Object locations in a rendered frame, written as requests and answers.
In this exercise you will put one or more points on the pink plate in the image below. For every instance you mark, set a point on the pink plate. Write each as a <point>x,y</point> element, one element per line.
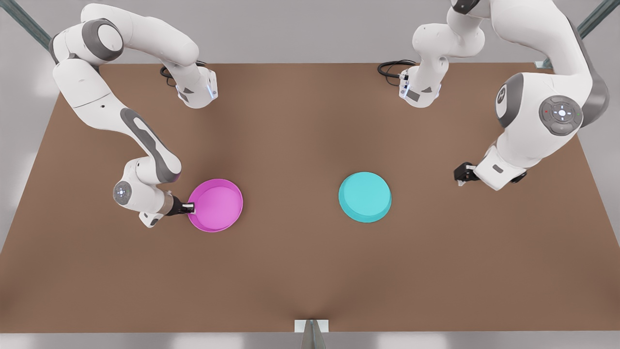
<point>216,205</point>

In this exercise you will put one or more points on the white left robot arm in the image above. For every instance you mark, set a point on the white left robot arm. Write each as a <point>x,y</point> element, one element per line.
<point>537,121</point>

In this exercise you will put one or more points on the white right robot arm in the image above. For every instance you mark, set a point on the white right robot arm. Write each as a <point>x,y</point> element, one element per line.
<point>92,99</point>

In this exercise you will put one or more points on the blue plate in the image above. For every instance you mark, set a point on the blue plate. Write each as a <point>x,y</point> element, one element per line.
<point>364,196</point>

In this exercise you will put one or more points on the silver frame post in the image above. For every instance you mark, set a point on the silver frame post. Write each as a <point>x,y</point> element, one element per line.
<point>312,333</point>
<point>26,22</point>
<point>588,24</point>

